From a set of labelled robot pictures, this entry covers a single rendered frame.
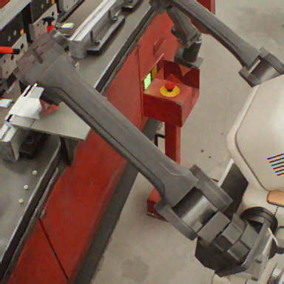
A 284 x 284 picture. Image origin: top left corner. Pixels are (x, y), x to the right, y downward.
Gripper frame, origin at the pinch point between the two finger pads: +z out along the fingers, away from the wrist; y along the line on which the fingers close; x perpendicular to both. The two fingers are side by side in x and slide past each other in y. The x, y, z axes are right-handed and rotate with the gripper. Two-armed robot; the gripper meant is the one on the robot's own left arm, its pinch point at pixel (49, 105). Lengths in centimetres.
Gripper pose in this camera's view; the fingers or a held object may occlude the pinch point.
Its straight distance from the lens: 136.8
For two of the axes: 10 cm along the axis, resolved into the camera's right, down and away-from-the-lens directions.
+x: 8.5, 5.1, 1.4
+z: -4.3, 5.1, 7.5
